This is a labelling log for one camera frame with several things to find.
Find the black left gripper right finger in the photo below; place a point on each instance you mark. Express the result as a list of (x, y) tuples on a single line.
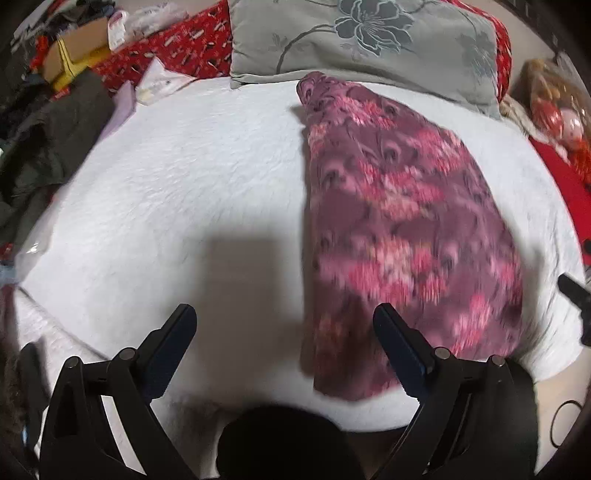
[(476, 420)]

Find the purple pink floral cloth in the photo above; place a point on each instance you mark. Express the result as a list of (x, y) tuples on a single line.
[(400, 214)]

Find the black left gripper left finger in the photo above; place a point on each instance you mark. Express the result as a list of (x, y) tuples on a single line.
[(77, 441)]

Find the red patterned blanket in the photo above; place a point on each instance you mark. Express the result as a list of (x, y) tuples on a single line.
[(200, 47)]

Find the white paper documents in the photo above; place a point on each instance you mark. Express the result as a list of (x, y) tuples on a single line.
[(158, 83)]

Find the white quilted bedspread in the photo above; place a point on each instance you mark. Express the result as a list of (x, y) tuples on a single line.
[(203, 199)]

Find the red stuffed toy in plastic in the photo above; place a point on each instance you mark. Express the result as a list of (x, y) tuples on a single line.
[(560, 108)]

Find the grey floral pillow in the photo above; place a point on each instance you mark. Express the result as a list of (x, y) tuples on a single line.
[(445, 48)]

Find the dark green jacket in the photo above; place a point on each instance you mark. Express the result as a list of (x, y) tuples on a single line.
[(44, 141)]

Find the cardboard box with yellow strap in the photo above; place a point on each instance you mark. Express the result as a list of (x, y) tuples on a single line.
[(75, 51)]

